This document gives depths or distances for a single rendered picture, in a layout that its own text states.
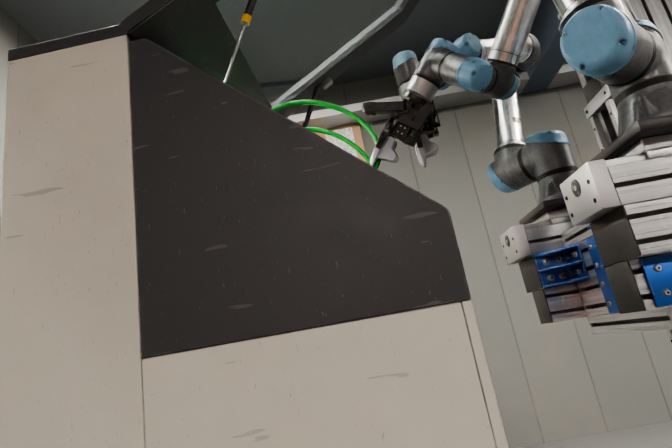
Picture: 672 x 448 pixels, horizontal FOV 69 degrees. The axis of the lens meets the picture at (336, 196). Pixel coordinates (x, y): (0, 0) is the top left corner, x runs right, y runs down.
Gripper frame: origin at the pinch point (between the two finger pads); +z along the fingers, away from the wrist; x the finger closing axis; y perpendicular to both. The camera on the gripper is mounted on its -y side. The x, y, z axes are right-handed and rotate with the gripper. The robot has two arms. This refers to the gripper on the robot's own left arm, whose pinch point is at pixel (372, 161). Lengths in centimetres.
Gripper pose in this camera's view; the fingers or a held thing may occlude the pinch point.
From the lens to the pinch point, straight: 128.4
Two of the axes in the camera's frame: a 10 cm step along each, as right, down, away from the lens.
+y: 8.3, 4.9, -2.5
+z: -4.8, 8.7, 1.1
